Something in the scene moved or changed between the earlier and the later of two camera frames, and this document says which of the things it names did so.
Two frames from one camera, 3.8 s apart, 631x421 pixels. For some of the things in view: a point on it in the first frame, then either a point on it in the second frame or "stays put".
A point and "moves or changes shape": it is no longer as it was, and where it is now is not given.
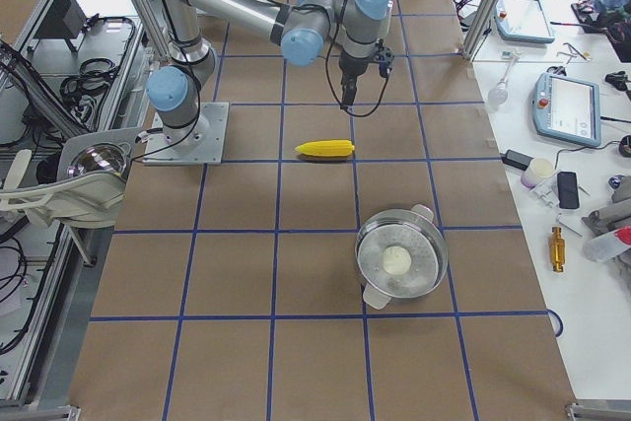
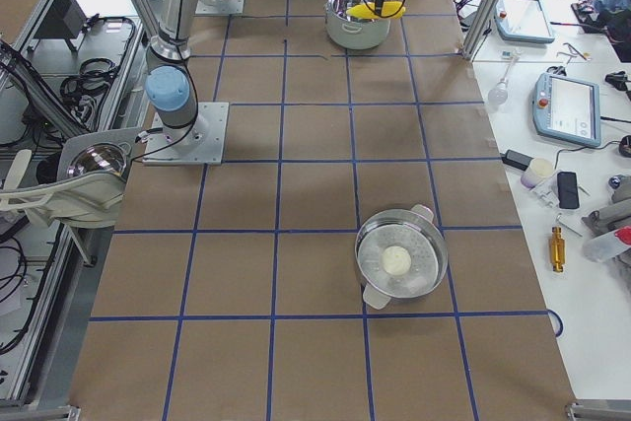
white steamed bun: [396, 260] stays put
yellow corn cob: [333, 148] moves or changes shape
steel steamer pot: [414, 229] stays put
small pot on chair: [104, 157] stays put
